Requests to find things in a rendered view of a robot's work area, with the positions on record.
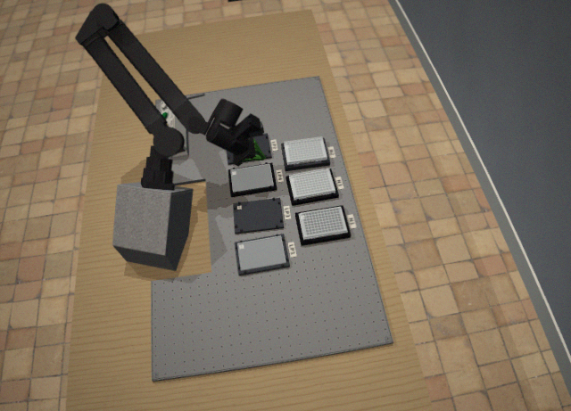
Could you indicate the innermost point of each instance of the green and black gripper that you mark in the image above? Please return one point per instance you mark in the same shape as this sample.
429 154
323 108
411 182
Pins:
250 154

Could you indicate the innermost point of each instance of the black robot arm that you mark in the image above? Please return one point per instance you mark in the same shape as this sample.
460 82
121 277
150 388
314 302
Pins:
166 140

